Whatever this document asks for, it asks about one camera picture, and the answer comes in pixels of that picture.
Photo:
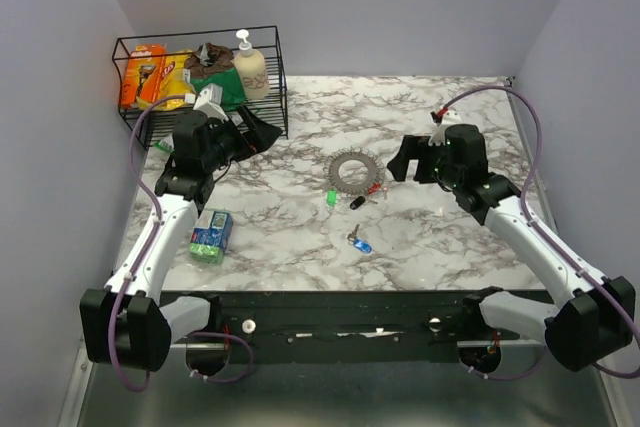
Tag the green white snack bag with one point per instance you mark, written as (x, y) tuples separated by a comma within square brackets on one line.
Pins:
[(165, 145)]

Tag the yellow chips bag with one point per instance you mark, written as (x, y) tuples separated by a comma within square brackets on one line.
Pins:
[(171, 80)]

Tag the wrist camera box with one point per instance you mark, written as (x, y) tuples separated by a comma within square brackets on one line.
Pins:
[(209, 100), (443, 119)]

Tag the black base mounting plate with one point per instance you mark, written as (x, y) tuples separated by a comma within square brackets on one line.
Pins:
[(342, 327)]

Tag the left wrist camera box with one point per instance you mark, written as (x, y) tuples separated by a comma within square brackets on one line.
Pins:
[(209, 100)]

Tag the black car key fob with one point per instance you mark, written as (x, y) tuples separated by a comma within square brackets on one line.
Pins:
[(357, 202)]

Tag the black wire basket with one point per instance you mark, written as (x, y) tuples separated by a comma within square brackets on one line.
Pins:
[(152, 125)]

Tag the orange razor package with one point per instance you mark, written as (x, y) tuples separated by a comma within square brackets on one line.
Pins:
[(142, 76)]

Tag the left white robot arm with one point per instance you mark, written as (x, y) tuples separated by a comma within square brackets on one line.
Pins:
[(124, 324)]

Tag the blue green tissue pack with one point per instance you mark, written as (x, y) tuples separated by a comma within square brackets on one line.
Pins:
[(210, 236)]

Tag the green and brown bag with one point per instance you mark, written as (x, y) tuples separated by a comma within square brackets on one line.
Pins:
[(214, 64)]

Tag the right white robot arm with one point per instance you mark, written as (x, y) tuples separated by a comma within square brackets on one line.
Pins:
[(589, 316)]

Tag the key with red tag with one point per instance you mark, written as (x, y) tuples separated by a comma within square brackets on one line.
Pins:
[(378, 189)]

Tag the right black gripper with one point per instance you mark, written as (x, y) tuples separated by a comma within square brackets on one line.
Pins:
[(413, 147)]

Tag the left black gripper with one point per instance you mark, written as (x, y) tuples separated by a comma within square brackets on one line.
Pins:
[(259, 136)]

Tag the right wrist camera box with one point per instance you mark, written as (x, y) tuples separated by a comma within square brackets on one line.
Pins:
[(443, 119)]

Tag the key with blue tag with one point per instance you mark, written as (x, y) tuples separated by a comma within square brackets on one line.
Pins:
[(357, 242)]

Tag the beige pump soap bottle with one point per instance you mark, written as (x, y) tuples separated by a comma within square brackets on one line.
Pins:
[(250, 65)]

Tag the metal disc with keyrings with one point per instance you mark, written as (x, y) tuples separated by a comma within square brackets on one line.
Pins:
[(353, 171)]

